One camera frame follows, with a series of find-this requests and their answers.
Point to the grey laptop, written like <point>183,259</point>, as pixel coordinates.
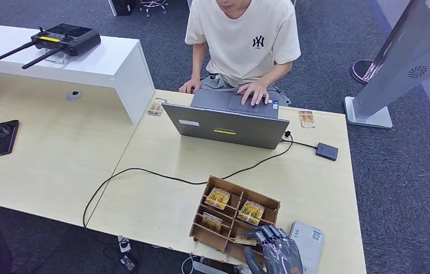
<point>230,128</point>

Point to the person's left hand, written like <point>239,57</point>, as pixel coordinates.
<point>254,92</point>

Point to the person's right hand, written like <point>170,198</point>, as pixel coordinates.
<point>190,86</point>

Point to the person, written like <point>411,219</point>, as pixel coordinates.
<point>241,45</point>

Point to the person's right forearm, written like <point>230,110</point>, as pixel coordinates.
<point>198,64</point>

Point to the black smartphone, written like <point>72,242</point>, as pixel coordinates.
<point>3,138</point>

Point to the golden card stack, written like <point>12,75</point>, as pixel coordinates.
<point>251,213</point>
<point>212,222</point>
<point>218,198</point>

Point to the white desk shelf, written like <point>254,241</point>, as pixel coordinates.
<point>105,64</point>

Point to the small black reader box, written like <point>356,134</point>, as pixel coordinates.
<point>327,151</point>

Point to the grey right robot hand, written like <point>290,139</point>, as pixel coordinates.
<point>279,253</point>

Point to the black power adapter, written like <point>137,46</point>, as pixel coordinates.
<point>128,262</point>

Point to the clear acrylic stand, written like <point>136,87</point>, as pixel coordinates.
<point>58,58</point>

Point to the cards in clear holder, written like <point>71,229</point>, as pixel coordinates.
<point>157,107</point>

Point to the person's left forearm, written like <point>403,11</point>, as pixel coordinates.
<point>275,73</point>

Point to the chrome chair base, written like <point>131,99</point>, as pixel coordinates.
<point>153,3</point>

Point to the golden hotel card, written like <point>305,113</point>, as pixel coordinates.
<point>306,119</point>
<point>242,240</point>

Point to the white card reader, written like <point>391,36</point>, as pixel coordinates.
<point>311,249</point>

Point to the white power strip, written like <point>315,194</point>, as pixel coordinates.
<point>124,245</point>

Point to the brown wooden compartment tray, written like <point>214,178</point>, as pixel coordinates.
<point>210,237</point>

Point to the black computer tower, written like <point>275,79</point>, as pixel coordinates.
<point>124,7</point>

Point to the grey kiosk stand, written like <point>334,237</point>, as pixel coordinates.
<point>400,68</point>

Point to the black remote controller with antennas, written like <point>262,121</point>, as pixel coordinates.
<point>67,39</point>

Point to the round stanchion base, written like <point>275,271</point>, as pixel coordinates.
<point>361,71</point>

